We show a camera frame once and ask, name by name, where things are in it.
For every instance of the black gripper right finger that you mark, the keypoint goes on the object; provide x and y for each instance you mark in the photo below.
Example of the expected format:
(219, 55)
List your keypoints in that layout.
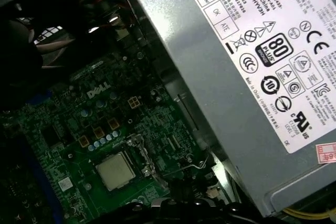
(199, 208)

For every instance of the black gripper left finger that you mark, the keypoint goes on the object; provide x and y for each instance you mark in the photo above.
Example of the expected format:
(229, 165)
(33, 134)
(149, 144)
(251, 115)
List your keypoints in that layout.
(176, 208)

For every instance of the silver CPU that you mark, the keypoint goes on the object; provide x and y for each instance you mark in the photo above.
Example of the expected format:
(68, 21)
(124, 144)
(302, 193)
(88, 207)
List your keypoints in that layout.
(115, 171)

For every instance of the CPU socket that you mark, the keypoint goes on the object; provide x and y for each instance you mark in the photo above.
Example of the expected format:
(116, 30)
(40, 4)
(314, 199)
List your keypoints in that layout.
(128, 158)

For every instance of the metal locking lever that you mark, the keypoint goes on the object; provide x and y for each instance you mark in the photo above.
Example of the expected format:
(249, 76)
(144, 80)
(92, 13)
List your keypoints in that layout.
(207, 155)

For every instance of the metal socket cover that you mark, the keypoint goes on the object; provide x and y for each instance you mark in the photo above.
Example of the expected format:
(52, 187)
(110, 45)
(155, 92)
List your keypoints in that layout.
(145, 153)

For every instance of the grey power supply unit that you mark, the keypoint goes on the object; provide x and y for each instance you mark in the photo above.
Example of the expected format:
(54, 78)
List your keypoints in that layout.
(199, 90)

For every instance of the green motherboard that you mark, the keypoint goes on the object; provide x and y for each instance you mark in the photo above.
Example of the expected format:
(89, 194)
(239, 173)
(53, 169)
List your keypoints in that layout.
(78, 119)

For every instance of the blue expansion slot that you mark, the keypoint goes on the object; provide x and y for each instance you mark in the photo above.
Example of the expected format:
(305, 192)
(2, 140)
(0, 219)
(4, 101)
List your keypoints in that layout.
(44, 182)

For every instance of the black case fan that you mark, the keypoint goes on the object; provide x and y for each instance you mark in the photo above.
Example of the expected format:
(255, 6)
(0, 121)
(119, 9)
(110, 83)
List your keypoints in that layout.
(21, 58)

